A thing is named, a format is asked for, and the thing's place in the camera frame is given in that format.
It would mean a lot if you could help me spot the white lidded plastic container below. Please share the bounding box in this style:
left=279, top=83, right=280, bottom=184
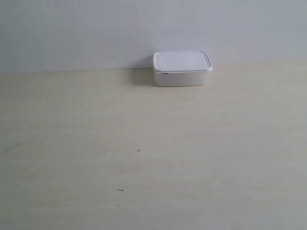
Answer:
left=153, top=50, right=213, bottom=87

